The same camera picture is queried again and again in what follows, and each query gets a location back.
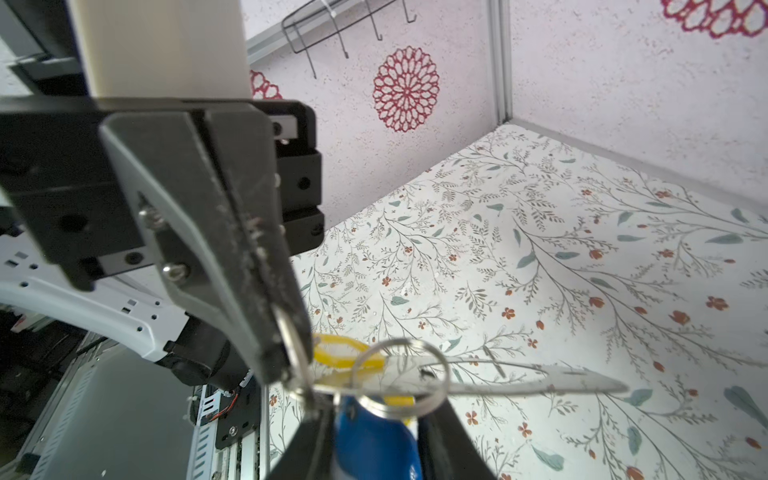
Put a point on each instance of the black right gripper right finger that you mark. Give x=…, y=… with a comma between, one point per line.
x=445, y=449

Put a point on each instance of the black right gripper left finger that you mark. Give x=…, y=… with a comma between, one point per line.
x=309, y=455

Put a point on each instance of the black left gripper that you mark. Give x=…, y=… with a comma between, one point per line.
x=217, y=192

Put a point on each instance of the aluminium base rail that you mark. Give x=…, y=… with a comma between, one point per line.
x=226, y=436

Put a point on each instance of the yellow key tag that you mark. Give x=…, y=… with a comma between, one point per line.
x=339, y=353

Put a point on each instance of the silver keyring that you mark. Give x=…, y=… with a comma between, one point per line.
x=400, y=378

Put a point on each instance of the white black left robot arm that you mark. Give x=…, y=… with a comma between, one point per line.
x=185, y=50

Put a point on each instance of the blue key tag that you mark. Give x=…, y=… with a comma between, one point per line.
x=369, y=447

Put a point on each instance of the black wire wall rack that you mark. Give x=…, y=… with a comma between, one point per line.
x=317, y=22

